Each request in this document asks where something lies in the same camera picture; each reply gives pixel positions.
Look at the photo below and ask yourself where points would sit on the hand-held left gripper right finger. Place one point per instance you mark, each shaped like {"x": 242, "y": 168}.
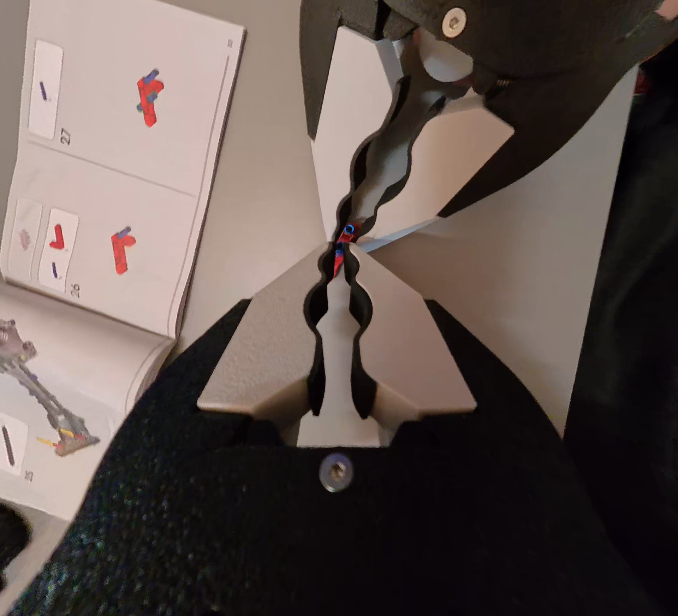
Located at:
{"x": 418, "y": 361}

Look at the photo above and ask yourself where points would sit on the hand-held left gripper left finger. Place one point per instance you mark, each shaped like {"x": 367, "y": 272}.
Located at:
{"x": 259, "y": 361}

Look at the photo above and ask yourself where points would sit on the open instruction booklet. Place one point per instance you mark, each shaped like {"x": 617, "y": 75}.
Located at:
{"x": 132, "y": 176}

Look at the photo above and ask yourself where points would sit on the red angled toy beam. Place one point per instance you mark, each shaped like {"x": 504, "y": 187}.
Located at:
{"x": 344, "y": 240}

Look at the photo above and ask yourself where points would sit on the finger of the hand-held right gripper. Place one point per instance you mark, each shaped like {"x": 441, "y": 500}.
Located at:
{"x": 455, "y": 160}
{"x": 355, "y": 97}

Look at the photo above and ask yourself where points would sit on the person's dark trousers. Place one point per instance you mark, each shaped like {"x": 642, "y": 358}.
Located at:
{"x": 635, "y": 308}

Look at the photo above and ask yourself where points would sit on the grey desk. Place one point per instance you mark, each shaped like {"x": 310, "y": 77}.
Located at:
{"x": 265, "y": 202}

